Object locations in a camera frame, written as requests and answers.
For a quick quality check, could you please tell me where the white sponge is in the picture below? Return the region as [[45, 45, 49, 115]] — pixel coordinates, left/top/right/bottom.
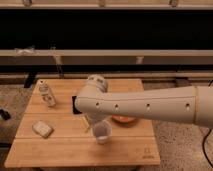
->
[[32, 121, 54, 138]]

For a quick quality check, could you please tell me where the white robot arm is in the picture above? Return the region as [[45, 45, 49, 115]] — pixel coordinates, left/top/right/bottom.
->
[[74, 75, 213, 128]]

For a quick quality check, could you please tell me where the orange plate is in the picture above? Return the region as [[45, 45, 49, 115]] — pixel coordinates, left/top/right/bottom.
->
[[111, 115, 136, 124]]

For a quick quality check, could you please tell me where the clear plastic cup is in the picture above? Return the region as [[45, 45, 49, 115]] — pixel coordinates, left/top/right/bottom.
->
[[92, 121, 112, 144]]

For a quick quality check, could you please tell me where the wooden table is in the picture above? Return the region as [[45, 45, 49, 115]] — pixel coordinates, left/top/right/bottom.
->
[[5, 79, 160, 168]]

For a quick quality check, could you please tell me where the long metal rail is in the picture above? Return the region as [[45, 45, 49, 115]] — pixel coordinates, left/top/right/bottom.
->
[[0, 49, 213, 66]]

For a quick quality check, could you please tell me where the black cable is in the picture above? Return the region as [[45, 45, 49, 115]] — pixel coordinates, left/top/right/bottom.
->
[[201, 128, 213, 169]]

